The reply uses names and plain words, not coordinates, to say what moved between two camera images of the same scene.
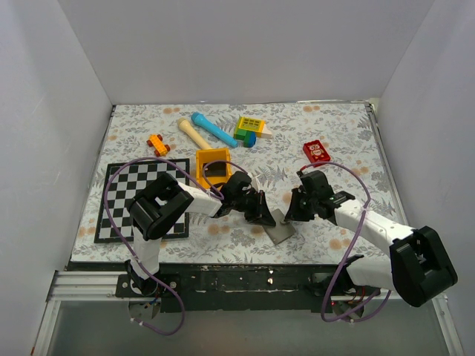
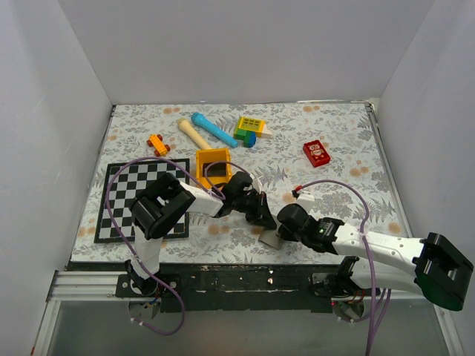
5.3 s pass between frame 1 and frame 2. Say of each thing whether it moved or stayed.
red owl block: stayed
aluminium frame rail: stayed
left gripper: stayed
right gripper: moved
